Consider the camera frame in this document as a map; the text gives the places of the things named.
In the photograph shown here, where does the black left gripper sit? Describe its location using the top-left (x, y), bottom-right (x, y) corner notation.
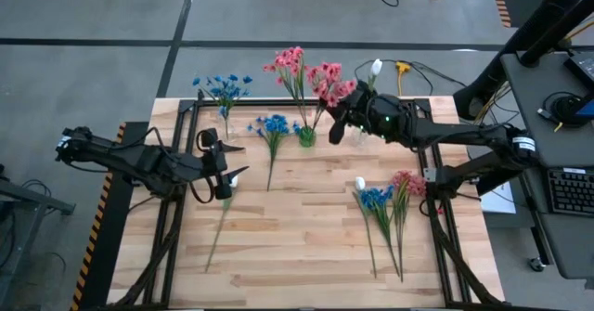
top-left (197, 127), bottom-right (251, 202)

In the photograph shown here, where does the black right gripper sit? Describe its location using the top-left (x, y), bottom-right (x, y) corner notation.
top-left (324, 81), bottom-right (378, 147)

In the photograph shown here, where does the white artificial tulip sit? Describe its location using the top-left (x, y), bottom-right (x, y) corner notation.
top-left (205, 175), bottom-right (239, 274)
top-left (354, 175), bottom-right (378, 279)
top-left (366, 58), bottom-right (384, 94)

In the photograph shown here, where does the blue artificial flower bunch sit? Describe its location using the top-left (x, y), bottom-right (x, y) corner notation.
top-left (356, 185), bottom-right (401, 278)
top-left (246, 113), bottom-right (302, 192)
top-left (192, 72), bottom-right (254, 140)

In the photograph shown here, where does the clear tall glass vase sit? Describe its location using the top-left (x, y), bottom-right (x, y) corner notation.
top-left (217, 115), bottom-right (239, 143)

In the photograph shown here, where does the clear ribbed glass vase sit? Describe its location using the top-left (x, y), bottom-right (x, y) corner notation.
top-left (349, 125), bottom-right (368, 147)

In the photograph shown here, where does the green glass vase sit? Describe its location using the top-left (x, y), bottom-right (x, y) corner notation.
top-left (297, 124), bottom-right (317, 149)

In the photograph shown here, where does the black mat striped edge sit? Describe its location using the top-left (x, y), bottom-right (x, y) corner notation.
top-left (69, 121), bottom-right (150, 311)
top-left (489, 0), bottom-right (551, 29)

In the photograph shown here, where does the white paper sheet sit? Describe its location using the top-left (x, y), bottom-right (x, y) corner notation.
top-left (480, 182), bottom-right (517, 215)

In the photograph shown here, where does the dark grey desk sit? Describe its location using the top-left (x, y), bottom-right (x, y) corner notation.
top-left (499, 50), bottom-right (594, 279)

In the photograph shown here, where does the grey metal cart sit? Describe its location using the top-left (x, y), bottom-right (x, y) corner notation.
top-left (0, 162), bottom-right (76, 311)

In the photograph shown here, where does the black tower fan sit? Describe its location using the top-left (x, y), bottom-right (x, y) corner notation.
top-left (452, 0), bottom-right (594, 122)

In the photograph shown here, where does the black round device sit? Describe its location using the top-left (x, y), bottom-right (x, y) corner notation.
top-left (549, 93), bottom-right (591, 129)

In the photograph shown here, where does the black keyboard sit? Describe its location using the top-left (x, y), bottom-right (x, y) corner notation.
top-left (547, 167), bottom-right (594, 217)

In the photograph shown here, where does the blue desk item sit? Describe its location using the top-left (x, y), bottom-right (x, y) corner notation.
top-left (575, 97), bottom-right (594, 118)

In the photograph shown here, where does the dark laptop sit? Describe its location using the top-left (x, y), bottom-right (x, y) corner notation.
top-left (563, 50), bottom-right (594, 87)

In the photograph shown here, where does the black metal table frame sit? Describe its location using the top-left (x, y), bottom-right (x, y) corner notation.
top-left (143, 87), bottom-right (472, 310)

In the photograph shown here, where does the yellow power plug cable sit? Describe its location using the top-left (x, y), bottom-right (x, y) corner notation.
top-left (394, 60), bottom-right (412, 97)

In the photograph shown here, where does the black cable bundle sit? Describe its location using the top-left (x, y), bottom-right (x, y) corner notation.
top-left (113, 199), bottom-right (187, 307)
top-left (425, 199), bottom-right (508, 307)

